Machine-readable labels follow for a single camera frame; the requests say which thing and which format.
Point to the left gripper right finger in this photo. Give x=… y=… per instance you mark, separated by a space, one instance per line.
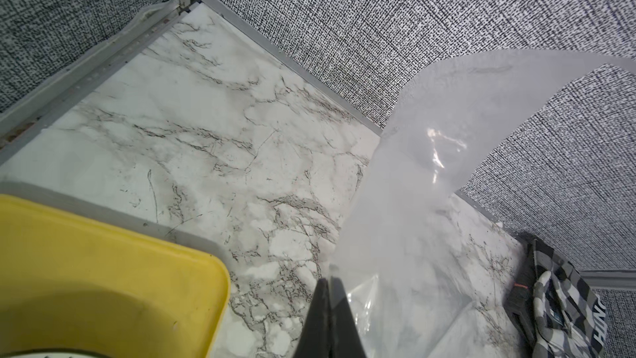
x=345 y=340

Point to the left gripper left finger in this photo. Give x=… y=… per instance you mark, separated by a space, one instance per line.
x=315 y=339

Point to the clear plastic vacuum bag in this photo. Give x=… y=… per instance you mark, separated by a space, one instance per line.
x=408 y=278

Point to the black white plaid shirt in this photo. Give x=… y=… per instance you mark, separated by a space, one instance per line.
x=569 y=318

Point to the dark striped folded shirt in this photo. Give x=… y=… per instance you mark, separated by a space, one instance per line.
x=518 y=305

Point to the yellow plastic tray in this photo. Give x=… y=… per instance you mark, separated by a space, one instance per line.
x=76 y=284

